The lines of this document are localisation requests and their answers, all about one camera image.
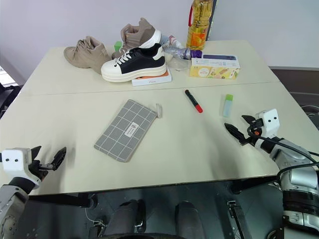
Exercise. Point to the clear plastic wrapper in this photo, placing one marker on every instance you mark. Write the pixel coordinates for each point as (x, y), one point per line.
(178, 64)

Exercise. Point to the purple flat box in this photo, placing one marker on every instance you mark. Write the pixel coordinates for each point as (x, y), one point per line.
(220, 57)

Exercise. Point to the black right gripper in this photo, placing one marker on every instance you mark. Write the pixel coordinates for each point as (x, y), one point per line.
(254, 132)

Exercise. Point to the black marker with red cap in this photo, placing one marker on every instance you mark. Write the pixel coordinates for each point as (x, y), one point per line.
(193, 100)

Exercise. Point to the black table support bracket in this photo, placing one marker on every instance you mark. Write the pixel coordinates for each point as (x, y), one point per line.
(251, 184)
(62, 199)

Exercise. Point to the yellow printed carton box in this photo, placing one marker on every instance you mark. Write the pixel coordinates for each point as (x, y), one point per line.
(214, 71)

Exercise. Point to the black furniture at room edge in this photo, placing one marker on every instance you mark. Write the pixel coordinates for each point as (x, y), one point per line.
(7, 97)

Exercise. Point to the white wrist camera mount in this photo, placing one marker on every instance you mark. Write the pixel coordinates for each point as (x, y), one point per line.
(15, 161)
(270, 122)

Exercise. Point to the grey checked fabric pencil case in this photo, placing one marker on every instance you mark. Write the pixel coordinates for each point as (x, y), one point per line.
(125, 130)

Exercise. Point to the beige suede sneaker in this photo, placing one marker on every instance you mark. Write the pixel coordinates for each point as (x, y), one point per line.
(87, 53)

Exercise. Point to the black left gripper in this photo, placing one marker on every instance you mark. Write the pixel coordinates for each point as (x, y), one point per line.
(37, 169)

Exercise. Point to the dark rounded shape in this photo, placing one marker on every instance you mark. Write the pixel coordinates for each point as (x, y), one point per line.
(189, 219)
(124, 219)

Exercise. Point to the white flat box orange edge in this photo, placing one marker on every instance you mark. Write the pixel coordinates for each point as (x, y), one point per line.
(154, 80)

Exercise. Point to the pink and white packet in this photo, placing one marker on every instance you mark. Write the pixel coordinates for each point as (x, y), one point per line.
(173, 39)

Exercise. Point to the black metal rail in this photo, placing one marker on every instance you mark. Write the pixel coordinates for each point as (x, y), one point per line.
(239, 219)

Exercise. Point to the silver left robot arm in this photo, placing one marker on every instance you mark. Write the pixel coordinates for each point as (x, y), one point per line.
(10, 206)

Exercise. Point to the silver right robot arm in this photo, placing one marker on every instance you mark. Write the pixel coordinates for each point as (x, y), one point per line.
(296, 179)

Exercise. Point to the green capped glue stick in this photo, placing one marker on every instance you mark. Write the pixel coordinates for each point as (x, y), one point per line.
(228, 107)

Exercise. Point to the yellow cooking oil bottle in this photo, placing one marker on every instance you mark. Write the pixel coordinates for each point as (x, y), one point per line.
(198, 30)

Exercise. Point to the dark blue board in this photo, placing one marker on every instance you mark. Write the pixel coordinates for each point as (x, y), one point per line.
(212, 22)

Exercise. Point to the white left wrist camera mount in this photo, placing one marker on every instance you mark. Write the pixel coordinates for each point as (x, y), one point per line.
(15, 161)

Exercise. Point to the black and white platform sneaker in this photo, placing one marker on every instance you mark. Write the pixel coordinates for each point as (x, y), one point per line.
(134, 64)

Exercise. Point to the crushed clear bottle purple label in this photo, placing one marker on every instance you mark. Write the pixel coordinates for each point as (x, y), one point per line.
(183, 51)

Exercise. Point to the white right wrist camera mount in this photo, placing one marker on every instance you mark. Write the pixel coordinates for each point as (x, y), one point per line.
(270, 122)

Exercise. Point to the beige sneaker with white sole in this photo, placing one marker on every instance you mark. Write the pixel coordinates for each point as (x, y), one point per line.
(139, 35)

